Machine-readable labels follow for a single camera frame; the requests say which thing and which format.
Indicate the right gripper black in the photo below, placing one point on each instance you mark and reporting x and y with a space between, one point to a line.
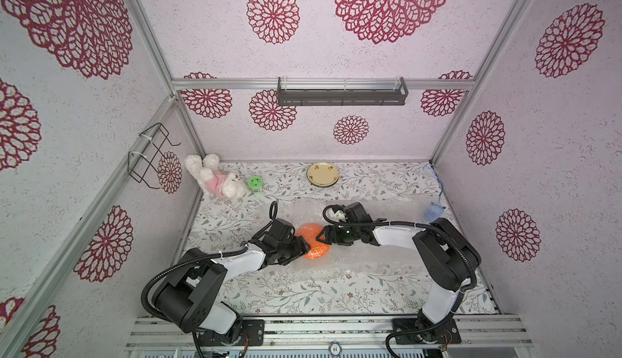
333 234

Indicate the black wire wall basket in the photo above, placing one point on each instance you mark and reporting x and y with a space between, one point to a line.
141 162

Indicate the blue toy with cord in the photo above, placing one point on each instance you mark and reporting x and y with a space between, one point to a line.
435 209

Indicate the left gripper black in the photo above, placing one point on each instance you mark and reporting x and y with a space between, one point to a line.
300 249

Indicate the yellow plate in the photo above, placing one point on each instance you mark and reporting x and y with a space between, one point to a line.
323 174

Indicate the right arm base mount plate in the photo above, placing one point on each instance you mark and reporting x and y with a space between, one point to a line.
446 333

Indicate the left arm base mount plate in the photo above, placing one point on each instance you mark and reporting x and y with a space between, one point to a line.
249 332

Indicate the white plush bunny pink dress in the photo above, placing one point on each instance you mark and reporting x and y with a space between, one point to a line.
212 180

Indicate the green round toy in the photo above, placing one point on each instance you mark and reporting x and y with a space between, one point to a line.
255 183

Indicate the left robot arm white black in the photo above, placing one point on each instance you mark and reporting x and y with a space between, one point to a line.
185 294

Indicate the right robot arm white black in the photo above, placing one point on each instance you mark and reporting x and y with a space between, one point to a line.
449 258

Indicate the clear bubble wrap sheet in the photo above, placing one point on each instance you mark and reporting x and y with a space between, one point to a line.
349 278

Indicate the aluminium front rail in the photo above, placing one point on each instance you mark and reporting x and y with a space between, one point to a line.
351 332

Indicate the orange plate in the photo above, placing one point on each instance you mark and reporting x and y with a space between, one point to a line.
309 232

